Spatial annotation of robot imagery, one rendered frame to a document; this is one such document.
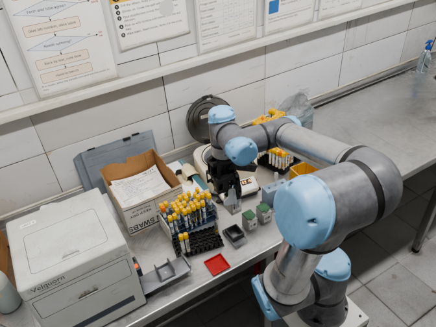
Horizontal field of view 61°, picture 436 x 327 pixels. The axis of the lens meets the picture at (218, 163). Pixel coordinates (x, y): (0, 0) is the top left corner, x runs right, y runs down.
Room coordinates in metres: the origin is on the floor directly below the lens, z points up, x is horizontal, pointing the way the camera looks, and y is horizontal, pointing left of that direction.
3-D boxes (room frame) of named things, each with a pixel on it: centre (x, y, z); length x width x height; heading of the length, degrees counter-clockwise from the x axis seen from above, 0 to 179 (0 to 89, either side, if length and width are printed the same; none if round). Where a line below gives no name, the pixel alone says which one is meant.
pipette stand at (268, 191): (1.06, -0.21, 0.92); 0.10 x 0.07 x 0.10; 112
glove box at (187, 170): (1.20, 0.14, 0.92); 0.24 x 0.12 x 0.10; 28
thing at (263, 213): (0.98, -0.16, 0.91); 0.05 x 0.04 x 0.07; 28
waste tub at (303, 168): (1.13, -0.38, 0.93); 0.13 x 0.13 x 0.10; 24
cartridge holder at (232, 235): (0.91, -0.04, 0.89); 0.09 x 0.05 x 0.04; 28
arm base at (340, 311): (0.59, -0.27, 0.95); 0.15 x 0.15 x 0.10
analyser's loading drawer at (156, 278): (0.74, 0.22, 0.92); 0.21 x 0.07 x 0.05; 118
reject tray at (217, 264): (0.79, 0.03, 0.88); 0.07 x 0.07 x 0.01; 28
